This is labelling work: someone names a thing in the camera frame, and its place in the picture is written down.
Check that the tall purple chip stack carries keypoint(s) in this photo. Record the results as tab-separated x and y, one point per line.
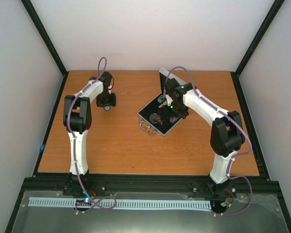
173	119

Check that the clear round dealer button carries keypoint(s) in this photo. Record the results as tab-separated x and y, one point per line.
153	117

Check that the aluminium poker case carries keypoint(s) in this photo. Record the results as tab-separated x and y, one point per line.
152	106

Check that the black aluminium frame rail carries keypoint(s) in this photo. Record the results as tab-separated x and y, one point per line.
106	184

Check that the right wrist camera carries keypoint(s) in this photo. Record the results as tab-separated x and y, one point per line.
170	91

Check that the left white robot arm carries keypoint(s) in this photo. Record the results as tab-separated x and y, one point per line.
77	116

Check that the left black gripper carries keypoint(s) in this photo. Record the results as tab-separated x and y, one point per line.
111	103

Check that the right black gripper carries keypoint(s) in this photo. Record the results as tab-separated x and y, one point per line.
184	113

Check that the red black triangular button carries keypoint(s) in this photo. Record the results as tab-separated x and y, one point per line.
158	120

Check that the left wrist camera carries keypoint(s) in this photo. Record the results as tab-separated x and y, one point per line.
108	80

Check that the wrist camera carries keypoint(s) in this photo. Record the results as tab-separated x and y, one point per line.
108	80
170	91

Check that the white slotted cable duct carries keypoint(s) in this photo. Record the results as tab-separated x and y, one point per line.
196	205

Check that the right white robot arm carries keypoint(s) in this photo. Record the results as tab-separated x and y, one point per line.
227	134

